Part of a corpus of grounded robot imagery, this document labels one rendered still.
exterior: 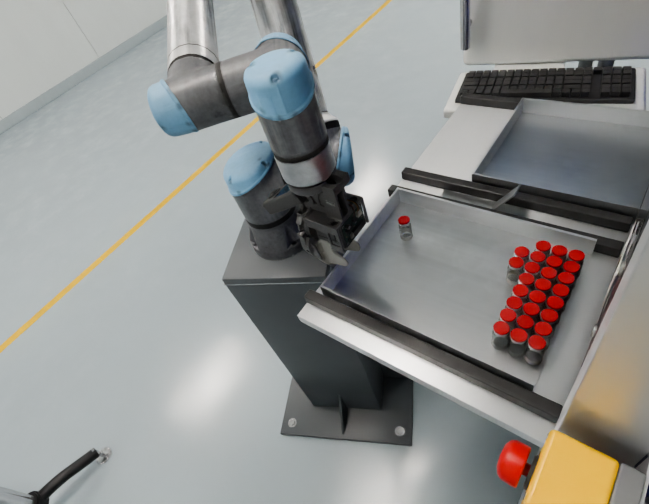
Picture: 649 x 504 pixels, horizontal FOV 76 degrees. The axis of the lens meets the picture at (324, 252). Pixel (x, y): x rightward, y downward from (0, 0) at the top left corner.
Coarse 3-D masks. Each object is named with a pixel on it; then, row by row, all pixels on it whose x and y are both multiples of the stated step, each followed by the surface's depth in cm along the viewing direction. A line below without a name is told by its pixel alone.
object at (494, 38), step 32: (480, 0) 109; (512, 0) 106; (544, 0) 103; (576, 0) 100; (608, 0) 98; (640, 0) 96; (480, 32) 115; (512, 32) 111; (544, 32) 108; (576, 32) 105; (608, 32) 103; (640, 32) 100; (480, 64) 122
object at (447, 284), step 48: (384, 240) 77; (432, 240) 74; (480, 240) 71; (528, 240) 69; (576, 240) 64; (336, 288) 72; (384, 288) 70; (432, 288) 67; (480, 288) 65; (576, 288) 61; (432, 336) 58; (480, 336) 60; (528, 384) 51
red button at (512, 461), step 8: (512, 440) 40; (504, 448) 39; (512, 448) 38; (520, 448) 38; (528, 448) 39; (504, 456) 38; (512, 456) 38; (520, 456) 38; (528, 456) 38; (504, 464) 38; (512, 464) 38; (520, 464) 37; (528, 464) 39; (504, 472) 38; (512, 472) 38; (520, 472) 37; (528, 472) 38; (504, 480) 38; (512, 480) 38
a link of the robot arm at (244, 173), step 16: (256, 144) 83; (240, 160) 82; (256, 160) 80; (272, 160) 79; (224, 176) 82; (240, 176) 79; (256, 176) 78; (272, 176) 80; (240, 192) 81; (256, 192) 81; (240, 208) 87; (256, 208) 84; (256, 224) 88
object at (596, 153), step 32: (512, 128) 88; (544, 128) 85; (576, 128) 83; (608, 128) 81; (640, 128) 78; (480, 160) 79; (512, 160) 82; (544, 160) 79; (576, 160) 77; (608, 160) 75; (640, 160) 73; (544, 192) 71; (576, 192) 72; (608, 192) 71; (640, 192) 69
